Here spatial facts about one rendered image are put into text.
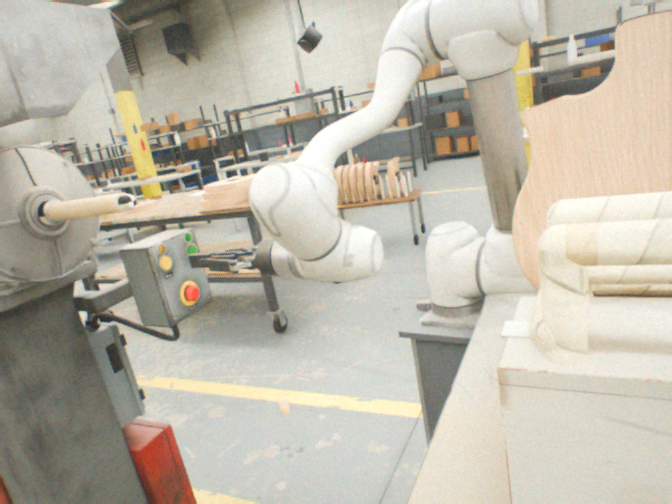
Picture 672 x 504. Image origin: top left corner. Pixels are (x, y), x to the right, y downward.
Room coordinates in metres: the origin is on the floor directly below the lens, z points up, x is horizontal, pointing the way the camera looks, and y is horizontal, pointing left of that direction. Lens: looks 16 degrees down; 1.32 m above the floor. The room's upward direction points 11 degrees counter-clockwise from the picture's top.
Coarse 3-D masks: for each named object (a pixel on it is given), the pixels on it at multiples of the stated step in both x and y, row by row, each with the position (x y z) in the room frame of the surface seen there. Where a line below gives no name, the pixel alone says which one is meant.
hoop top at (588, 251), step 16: (560, 224) 0.35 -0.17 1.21; (576, 224) 0.34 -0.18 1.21; (592, 224) 0.33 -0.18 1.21; (608, 224) 0.32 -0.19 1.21; (624, 224) 0.32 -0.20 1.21; (640, 224) 0.31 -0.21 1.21; (656, 224) 0.31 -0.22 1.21; (544, 240) 0.34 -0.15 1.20; (560, 240) 0.33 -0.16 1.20; (576, 240) 0.33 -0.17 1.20; (592, 240) 0.32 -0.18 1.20; (608, 240) 0.32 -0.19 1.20; (624, 240) 0.31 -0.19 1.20; (640, 240) 0.31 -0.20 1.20; (656, 240) 0.30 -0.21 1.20; (576, 256) 0.32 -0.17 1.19; (592, 256) 0.32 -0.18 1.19; (608, 256) 0.31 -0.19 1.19; (624, 256) 0.31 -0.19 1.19; (640, 256) 0.30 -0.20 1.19; (656, 256) 0.30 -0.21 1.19
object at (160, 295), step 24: (144, 240) 1.15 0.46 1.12; (168, 240) 1.12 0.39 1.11; (192, 240) 1.18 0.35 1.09; (144, 264) 1.07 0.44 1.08; (144, 288) 1.08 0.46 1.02; (168, 288) 1.08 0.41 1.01; (144, 312) 1.09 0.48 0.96; (168, 312) 1.06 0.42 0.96; (192, 312) 1.13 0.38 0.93; (168, 336) 1.12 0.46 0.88
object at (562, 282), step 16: (544, 256) 0.34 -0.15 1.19; (560, 256) 0.33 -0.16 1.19; (544, 272) 0.34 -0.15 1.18; (560, 272) 0.33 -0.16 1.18; (576, 272) 0.33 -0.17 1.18; (544, 288) 0.34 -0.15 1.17; (560, 288) 0.33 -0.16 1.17; (576, 288) 0.33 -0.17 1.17; (544, 304) 0.34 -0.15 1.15; (560, 304) 0.33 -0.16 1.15; (576, 304) 0.33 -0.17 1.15; (544, 320) 0.34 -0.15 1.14; (560, 320) 0.33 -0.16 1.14; (576, 320) 0.33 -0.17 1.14; (560, 336) 0.33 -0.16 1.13; (576, 336) 0.33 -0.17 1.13; (560, 352) 0.33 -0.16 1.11; (576, 352) 0.33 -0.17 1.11
